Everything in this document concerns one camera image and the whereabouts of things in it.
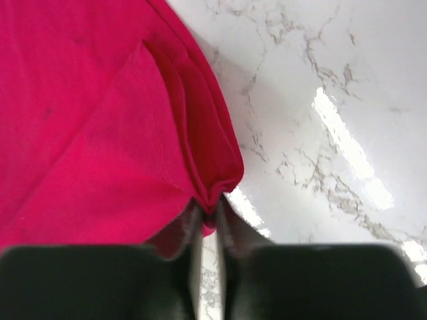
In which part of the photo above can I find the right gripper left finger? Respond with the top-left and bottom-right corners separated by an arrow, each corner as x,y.
146,196 -> 204,320

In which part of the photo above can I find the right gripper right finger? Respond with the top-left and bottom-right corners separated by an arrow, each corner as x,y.
215,195 -> 274,319

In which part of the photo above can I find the pink red t shirt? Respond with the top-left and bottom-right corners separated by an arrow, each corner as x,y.
1,1 -> 244,248

